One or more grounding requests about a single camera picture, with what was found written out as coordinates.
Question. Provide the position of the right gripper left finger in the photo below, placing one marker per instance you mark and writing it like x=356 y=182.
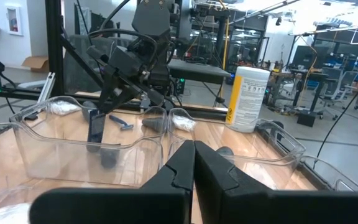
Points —
x=135 y=205

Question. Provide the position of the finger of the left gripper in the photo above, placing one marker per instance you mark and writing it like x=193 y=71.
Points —
x=120 y=101
x=106 y=90

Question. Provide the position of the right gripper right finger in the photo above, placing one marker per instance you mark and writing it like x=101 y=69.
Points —
x=291 y=208

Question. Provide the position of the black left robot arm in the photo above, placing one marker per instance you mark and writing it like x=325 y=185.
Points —
x=151 y=18

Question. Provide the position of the blue disposable razor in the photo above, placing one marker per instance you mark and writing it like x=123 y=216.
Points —
x=126 y=127

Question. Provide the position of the silver aluminium extrusion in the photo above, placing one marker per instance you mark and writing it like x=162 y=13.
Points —
x=46 y=88

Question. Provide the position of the cardboard box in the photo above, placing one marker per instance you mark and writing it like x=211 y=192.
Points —
x=36 y=63

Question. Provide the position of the black floor box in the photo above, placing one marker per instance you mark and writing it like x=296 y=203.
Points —
x=306 y=118

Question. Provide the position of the white yellow wipes canister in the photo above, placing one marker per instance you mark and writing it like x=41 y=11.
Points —
x=250 y=99

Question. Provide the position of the office chair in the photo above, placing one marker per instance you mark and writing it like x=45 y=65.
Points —
x=337 y=81

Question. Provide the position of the computer monitor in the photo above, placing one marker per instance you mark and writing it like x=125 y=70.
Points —
x=304 y=57

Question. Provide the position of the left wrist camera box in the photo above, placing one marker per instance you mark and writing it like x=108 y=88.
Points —
x=124 y=62

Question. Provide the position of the white wall cabinet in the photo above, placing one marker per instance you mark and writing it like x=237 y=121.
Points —
x=14 y=20

